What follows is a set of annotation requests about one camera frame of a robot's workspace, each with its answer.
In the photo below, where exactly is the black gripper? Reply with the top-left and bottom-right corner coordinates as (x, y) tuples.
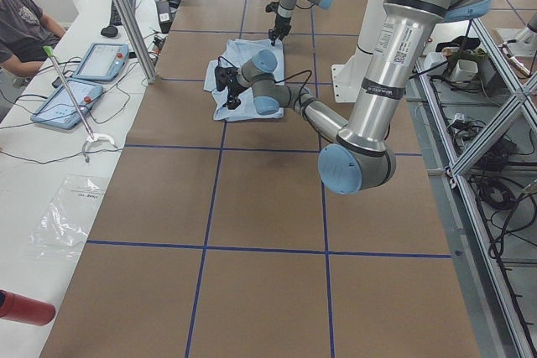
(268, 14), (291, 46)
(224, 75), (247, 109)

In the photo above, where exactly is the light blue button-up shirt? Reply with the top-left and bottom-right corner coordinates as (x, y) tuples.
(204, 39), (284, 122)

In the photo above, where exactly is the black box with label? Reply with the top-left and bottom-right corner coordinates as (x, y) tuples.
(155, 0), (174, 34)

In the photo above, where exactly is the upper blue teach pendant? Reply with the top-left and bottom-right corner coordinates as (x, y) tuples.
(72, 43), (129, 82)

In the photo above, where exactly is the blue teach pendant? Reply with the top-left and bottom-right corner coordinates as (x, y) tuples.
(72, 43), (129, 82)
(30, 78), (103, 129)

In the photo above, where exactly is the black computer mouse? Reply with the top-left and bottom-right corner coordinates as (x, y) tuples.
(101, 25), (118, 39)

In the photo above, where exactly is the black keyboard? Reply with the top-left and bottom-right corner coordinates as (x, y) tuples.
(109, 0), (138, 27)

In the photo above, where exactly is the lower blue teach pendant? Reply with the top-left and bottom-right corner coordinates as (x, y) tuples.
(30, 78), (103, 129)

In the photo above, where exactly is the white square container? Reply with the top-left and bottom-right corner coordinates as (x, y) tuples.
(451, 59), (479, 82)

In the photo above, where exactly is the pink reacher grabber stick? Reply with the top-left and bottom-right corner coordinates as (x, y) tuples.
(43, 45), (119, 163)

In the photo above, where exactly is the clear plastic bag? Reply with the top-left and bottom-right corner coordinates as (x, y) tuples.
(23, 174), (110, 262)

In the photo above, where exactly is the seated person grey shirt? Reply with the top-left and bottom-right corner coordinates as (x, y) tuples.
(1, 0), (66, 78)

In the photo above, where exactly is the red cylindrical bottle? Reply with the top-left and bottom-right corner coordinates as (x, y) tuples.
(1, 290), (56, 326)

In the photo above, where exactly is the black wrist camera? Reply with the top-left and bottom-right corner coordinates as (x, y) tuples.
(265, 2), (279, 14)
(214, 65), (237, 91)

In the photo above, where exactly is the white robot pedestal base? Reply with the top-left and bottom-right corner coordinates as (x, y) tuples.
(331, 0), (386, 103)

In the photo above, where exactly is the aluminium frame post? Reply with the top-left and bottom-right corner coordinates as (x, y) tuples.
(113, 0), (157, 84)

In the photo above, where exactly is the aluminium frame rack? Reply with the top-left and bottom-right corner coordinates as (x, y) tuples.
(407, 19), (536, 357)

